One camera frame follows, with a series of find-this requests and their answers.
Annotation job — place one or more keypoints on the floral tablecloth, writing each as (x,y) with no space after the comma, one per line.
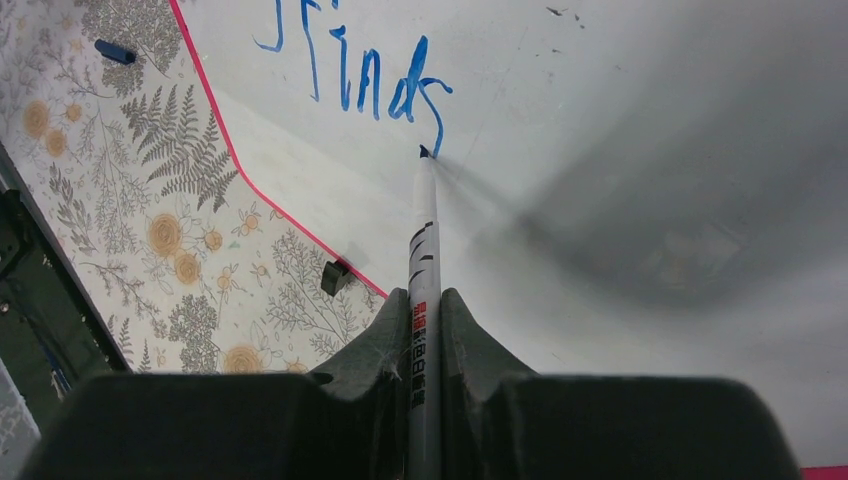
(189,268)

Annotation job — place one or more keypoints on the whiteboard marker pen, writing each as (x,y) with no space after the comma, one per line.
(424,291)

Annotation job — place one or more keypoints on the black whiteboard foot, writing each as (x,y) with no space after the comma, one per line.
(335,276)

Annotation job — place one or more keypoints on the blue marker cap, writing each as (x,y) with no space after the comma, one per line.
(115,53)

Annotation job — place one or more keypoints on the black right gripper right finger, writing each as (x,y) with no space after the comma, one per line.
(503,420)

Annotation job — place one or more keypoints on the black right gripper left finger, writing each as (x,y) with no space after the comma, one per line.
(342,420)

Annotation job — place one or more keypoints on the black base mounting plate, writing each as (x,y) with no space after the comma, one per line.
(52,339)

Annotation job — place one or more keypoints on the pink framed whiteboard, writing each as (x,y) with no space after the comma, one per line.
(655,187)

